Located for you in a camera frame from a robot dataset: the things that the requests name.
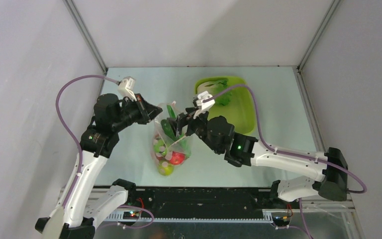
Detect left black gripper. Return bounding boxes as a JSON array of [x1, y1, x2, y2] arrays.
[[111, 93, 163, 132]]

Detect green lettuce head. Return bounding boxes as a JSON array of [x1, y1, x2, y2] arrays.
[[204, 79, 234, 107]]

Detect red apple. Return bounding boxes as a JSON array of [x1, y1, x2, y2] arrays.
[[169, 151, 187, 165]]

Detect clear pink zip bag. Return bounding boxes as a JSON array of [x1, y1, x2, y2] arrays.
[[151, 101, 192, 170]]

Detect small green watermelon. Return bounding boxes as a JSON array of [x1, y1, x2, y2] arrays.
[[153, 138, 168, 157]]

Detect yellow green pear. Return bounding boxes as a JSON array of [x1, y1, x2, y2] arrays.
[[158, 161, 174, 176]]

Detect dark green cucumber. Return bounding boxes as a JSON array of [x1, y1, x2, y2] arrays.
[[161, 118, 178, 141]]

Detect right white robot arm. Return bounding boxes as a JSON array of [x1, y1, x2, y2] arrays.
[[167, 113, 348, 208]]

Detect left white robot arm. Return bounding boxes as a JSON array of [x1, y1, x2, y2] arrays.
[[35, 94, 163, 239]]

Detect green plastic tray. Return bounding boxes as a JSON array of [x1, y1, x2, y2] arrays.
[[195, 76, 256, 135]]

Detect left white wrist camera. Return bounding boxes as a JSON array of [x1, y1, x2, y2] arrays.
[[117, 76, 137, 101]]

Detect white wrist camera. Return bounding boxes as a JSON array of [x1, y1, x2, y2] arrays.
[[193, 91, 215, 119], [117, 76, 137, 101]]

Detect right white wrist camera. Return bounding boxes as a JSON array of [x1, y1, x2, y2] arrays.
[[193, 91, 215, 119]]

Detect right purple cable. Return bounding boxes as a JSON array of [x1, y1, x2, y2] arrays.
[[207, 84, 367, 238]]

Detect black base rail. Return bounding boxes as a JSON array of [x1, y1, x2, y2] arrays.
[[106, 186, 302, 222]]

